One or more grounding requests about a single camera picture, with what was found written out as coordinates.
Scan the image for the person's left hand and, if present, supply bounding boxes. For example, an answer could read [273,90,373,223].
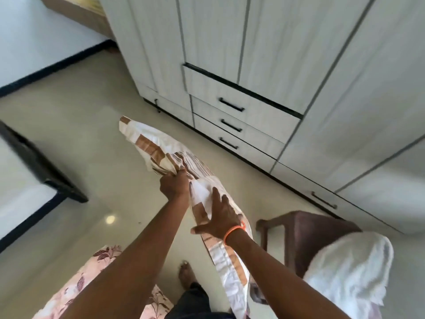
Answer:
[159,167,192,203]

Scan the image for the person's right hand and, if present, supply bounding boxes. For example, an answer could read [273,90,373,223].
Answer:
[190,186,248,241]

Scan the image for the beige patchwork striped pillow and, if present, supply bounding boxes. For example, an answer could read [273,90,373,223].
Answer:
[119,116,255,319]

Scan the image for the grey bed sheet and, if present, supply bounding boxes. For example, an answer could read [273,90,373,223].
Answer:
[302,230,394,319]

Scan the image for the peach floral sheet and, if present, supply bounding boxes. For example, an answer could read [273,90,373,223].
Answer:
[32,245,175,319]

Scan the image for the person's right forearm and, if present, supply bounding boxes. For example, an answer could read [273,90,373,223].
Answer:
[227,229,351,319]

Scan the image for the person's left forearm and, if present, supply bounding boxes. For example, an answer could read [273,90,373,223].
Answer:
[59,195,190,319]

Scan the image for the person's bare foot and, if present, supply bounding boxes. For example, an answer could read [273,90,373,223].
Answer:
[178,261,198,291]

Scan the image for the person's dark trousers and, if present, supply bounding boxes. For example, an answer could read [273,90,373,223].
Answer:
[165,282,235,319]

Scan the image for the orange wrist band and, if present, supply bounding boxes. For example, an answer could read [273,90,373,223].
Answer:
[223,221,248,245]

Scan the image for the black framed white furniture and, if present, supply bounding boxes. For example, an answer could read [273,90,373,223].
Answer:
[0,120,89,255]

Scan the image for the white wardrobe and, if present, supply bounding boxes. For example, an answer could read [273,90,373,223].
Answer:
[98,0,425,236]

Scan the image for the light brown wooden board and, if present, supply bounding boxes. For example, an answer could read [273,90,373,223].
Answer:
[38,0,116,39]

